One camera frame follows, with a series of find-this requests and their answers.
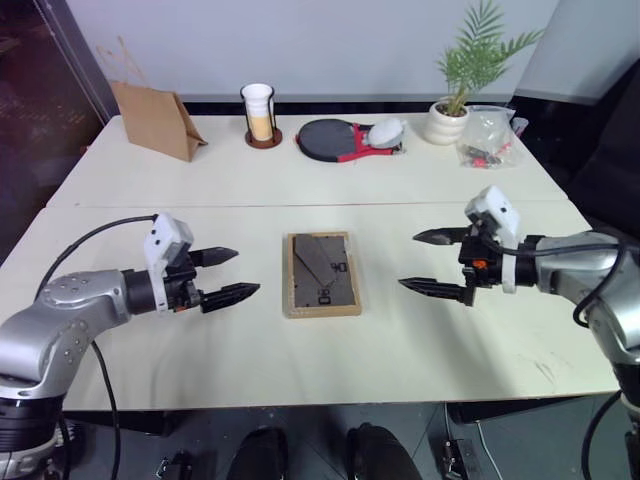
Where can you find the green palm plant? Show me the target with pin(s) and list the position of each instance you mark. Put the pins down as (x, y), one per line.
(475, 55)

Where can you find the black table tennis paddle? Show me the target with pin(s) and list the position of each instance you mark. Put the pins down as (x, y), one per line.
(325, 140)

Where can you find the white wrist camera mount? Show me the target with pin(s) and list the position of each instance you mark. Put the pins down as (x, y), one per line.
(165, 245)
(492, 210)

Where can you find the wooden framed dark tablet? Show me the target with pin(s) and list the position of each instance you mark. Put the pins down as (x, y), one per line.
(322, 274)

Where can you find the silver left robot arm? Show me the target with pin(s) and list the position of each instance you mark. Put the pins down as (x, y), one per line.
(60, 320)

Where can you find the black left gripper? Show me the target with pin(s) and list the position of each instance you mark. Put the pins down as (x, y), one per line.
(181, 290)

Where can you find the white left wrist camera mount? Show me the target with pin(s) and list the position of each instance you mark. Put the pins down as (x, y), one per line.
(165, 245)

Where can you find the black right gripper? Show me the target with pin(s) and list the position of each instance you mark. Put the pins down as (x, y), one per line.
(477, 267)

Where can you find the white cup stack in holder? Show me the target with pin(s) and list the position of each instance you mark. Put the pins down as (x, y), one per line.
(260, 116)

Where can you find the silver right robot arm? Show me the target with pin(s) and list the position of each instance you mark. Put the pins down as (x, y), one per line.
(585, 265)

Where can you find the red table tennis paddle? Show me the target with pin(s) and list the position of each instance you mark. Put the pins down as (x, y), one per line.
(367, 146)

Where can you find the white ribbed plant pot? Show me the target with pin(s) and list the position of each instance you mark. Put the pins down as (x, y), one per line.
(448, 122)

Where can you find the black table leg bracket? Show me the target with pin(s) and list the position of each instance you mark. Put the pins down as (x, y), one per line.
(172, 466)
(457, 457)

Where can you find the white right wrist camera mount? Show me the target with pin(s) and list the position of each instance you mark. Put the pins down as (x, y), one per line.
(492, 210)

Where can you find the clear plastic bag with parts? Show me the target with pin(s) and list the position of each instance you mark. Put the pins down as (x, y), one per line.
(487, 137)

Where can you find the brown paper bag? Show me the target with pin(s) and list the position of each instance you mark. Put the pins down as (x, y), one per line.
(157, 120)

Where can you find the white plastic wrapped bundle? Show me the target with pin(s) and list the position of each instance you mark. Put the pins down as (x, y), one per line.
(386, 133)

